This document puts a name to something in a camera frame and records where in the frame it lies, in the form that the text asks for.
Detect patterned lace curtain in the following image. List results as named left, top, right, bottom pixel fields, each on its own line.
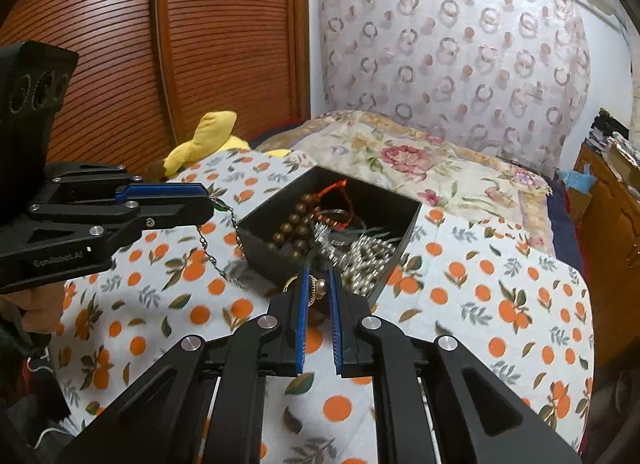
left=319, top=0, right=591, bottom=173

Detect red cord bracelet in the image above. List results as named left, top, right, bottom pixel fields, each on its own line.
left=314, top=179, right=356, bottom=231

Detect brown wooden bead bracelet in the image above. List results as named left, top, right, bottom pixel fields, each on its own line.
left=267, top=193, right=321, bottom=260

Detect gold ring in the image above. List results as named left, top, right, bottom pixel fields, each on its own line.
left=282, top=273, right=331, bottom=305

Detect yellow plush toy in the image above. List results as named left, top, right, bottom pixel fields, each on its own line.
left=144, top=110, right=292, bottom=182

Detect dark bangle bracelet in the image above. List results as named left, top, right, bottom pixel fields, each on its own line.
left=316, top=208, right=354, bottom=232

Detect blue tissue paper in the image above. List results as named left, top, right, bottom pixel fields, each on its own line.
left=558, top=168, right=597, bottom=194

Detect left hand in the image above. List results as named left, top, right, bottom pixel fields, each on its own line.
left=1, top=282, right=65, bottom=334

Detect wooden sideboard cabinet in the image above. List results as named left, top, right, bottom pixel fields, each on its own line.
left=575, top=144, right=640, bottom=366

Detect wooden louvered wardrobe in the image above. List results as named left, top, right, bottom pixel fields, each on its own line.
left=1, top=0, right=310, bottom=171

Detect silver rhinestone chain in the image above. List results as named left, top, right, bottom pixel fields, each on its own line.
left=311, top=221, right=352, bottom=265

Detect orange print bed cover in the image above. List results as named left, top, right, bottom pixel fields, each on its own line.
left=51, top=153, right=594, bottom=463

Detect black jewelry box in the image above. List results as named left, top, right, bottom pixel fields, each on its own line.
left=239, top=167, right=420, bottom=303

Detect white pearl necklace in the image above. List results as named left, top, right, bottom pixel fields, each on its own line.
left=339, top=235, right=399, bottom=297

